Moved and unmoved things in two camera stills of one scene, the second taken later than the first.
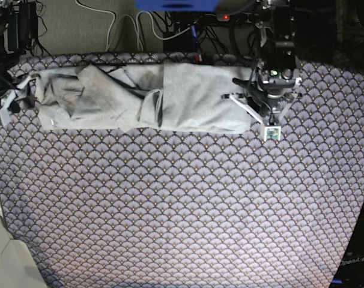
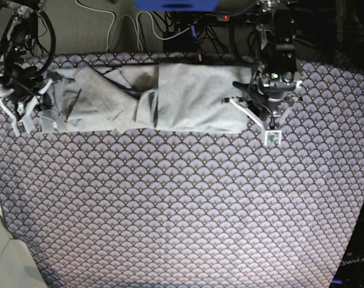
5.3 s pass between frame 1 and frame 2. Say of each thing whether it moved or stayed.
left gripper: moved
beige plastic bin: stayed
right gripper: stayed
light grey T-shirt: stayed
